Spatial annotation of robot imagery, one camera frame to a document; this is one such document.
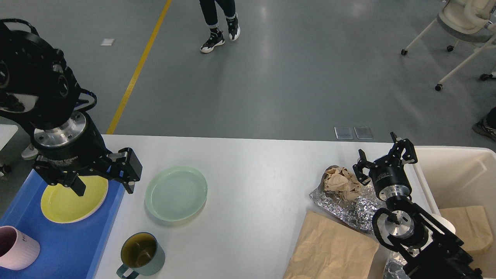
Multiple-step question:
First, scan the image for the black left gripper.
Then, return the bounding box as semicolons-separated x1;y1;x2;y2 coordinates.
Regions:
31;112;143;196

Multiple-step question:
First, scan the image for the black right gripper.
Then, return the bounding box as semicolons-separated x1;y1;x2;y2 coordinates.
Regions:
353;132;418;201

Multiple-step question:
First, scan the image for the light green plate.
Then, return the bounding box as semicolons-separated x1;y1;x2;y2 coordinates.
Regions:
144;166;208;221

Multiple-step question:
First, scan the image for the teal mug yellow inside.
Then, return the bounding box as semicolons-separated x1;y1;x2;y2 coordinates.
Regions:
116;232;166;279

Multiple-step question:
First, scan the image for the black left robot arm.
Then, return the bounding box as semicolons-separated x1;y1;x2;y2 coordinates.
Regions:
0;18;143;196

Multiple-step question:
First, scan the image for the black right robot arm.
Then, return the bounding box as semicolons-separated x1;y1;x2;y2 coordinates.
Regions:
353;132;482;279

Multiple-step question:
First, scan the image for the yellow plate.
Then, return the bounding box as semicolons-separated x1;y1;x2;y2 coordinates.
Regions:
40;176;109;224

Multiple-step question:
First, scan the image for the crumpled brown paper ball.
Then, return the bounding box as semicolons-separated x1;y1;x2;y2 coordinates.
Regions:
324;166;363;202

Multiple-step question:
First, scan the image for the crumpled aluminium foil sheet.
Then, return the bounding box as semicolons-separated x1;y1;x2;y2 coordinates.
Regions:
309;174;386;234

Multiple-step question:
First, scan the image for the beige plastic bin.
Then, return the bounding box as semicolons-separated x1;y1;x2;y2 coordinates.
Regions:
411;146;496;279

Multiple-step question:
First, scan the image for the person in black left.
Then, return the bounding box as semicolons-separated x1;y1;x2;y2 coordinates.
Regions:
21;144;39;160

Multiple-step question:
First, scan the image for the person in black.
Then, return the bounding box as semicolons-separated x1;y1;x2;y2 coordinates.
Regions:
21;144;39;160
472;107;496;142

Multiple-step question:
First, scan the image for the blue plastic tray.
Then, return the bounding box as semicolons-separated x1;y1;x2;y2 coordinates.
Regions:
0;171;126;279

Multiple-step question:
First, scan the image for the white side table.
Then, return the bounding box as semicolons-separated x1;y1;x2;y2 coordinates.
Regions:
0;124;19;177

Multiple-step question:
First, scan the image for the person in black right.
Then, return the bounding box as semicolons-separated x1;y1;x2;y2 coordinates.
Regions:
472;107;496;142

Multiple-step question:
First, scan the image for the flat brown paper bag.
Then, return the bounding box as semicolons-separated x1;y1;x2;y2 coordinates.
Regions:
283;211;379;279

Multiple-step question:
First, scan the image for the brown paper bag in bin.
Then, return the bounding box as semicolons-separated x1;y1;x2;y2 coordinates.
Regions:
439;205;494;254

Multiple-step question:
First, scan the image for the small foil wrapper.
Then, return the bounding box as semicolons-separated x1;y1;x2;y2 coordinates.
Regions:
383;251;409;279

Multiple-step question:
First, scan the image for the pink ribbed mug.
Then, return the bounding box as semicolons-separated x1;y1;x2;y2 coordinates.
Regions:
0;226;41;270

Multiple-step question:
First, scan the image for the white office chair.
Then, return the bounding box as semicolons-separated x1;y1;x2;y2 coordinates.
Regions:
401;0;496;91

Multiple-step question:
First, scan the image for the person with black sneakers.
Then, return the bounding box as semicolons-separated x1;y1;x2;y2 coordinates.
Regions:
199;0;241;54

